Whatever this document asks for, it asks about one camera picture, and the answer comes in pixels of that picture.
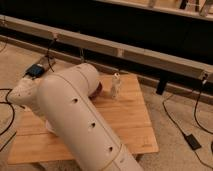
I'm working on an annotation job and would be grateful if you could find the black cable on floor right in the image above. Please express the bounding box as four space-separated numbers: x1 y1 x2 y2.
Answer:
162 79 213 169

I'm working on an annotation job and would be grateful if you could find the blue power adapter box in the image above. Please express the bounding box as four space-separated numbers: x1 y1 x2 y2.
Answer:
26 64 44 78

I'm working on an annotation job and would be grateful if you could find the black cable on floor left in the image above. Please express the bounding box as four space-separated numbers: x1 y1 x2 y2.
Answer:
0 87 18 153

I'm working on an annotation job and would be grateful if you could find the long white baseboard rail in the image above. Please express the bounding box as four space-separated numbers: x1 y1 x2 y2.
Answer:
0 14 213 83

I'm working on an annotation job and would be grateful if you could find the black cable on floor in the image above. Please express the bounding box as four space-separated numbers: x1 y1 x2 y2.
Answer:
0 87 18 153
162 79 213 169

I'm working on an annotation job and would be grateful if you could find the black power brick right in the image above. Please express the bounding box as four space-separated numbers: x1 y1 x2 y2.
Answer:
184 134 201 150

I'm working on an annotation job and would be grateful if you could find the dark red bowl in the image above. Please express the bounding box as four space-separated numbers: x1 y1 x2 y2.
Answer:
90 83 102 99

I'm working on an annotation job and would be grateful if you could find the small clear plastic bottle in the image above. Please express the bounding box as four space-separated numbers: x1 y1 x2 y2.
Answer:
111 73 121 98

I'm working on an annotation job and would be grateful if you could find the wooden low table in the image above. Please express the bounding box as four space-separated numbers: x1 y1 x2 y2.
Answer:
7 74 159 164

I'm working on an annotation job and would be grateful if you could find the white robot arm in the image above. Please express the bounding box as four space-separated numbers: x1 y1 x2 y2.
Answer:
9 63 143 171

